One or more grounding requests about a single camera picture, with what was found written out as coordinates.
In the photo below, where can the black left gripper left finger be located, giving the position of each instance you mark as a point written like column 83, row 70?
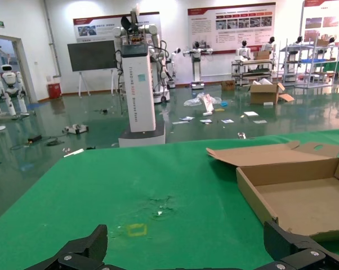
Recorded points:
column 82, row 250

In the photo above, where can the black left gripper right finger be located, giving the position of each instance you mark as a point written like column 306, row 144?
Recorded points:
column 293, row 247

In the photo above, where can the cardboard box with torn corner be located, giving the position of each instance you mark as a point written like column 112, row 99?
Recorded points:
column 299, row 202

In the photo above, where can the green table cloth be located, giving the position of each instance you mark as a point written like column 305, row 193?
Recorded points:
column 102, row 182

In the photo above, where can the white strip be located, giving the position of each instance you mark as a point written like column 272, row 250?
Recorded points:
column 73, row 153

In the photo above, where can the white floor device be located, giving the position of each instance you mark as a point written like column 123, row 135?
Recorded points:
column 75, row 128

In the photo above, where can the small silver metal part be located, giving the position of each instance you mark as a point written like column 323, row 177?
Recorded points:
column 241, row 135

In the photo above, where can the paper leaflet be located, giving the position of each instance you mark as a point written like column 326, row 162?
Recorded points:
column 186, row 118
column 205, row 121
column 227, row 121
column 250, row 113

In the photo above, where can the large open floor carton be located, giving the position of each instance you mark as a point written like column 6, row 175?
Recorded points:
column 263, row 95

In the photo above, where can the red bin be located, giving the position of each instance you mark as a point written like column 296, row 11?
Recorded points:
column 54, row 91

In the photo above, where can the white upright carton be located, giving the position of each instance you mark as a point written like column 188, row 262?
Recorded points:
column 207, row 105

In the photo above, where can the small brown carton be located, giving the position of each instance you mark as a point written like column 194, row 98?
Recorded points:
column 227, row 85

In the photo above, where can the clear plastic bag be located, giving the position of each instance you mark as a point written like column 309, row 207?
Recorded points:
column 192, row 101

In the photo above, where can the low roller shelf rack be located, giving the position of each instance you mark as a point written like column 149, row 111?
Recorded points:
column 252, row 71

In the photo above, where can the white humanoid robot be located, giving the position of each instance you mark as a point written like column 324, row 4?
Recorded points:
column 10, row 84
column 268, row 46
column 243, row 52
column 197, row 64

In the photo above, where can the tall metal shelf rack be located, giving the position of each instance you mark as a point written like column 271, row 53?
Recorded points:
column 313, row 60

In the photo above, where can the black display screen on stand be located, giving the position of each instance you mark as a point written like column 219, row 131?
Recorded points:
column 90, row 56

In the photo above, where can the white Tianqing pedestal robot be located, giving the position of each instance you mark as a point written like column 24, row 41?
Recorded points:
column 138, row 92

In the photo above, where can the grey wall pipe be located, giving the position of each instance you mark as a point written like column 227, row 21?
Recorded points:
column 51, row 42

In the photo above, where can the red header wall info board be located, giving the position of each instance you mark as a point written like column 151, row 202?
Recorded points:
column 231, row 36

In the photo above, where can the wide wall info board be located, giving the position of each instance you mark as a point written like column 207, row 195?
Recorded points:
column 102, row 28

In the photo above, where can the wall info board with photos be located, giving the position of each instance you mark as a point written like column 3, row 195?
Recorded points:
column 327, row 17

